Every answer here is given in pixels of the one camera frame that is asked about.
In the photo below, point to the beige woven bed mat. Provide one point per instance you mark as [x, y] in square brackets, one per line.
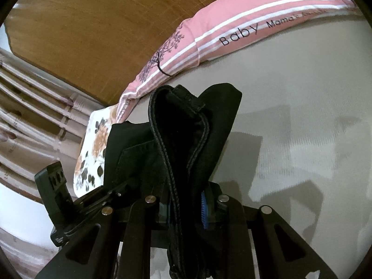
[290, 122]

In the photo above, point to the white floral pillow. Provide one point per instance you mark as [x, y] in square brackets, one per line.
[93, 139]

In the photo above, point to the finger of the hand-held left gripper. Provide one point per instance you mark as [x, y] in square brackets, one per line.
[119, 193]

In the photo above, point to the black pants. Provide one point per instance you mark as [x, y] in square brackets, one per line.
[180, 122]

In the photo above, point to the striped beige curtain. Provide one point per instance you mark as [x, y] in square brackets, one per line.
[29, 107]

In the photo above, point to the pink striped pillow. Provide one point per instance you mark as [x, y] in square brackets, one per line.
[232, 20]

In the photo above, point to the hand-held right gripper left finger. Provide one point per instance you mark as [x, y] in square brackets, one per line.
[162, 212]

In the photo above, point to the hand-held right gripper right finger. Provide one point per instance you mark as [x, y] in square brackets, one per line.
[205, 209]

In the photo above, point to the wooden headboard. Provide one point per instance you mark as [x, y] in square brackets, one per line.
[101, 20]

